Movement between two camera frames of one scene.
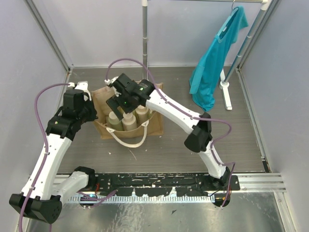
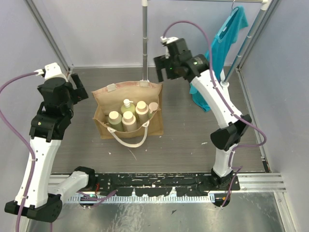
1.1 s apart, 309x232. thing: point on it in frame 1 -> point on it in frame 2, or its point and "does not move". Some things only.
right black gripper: x=113 y=104 -> x=161 y=62
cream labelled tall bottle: x=142 y=115 does not move
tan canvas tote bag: x=155 y=125 does not move
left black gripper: x=89 y=112 -> x=78 y=85
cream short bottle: x=129 y=122 does not move
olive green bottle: x=113 y=122 does not move
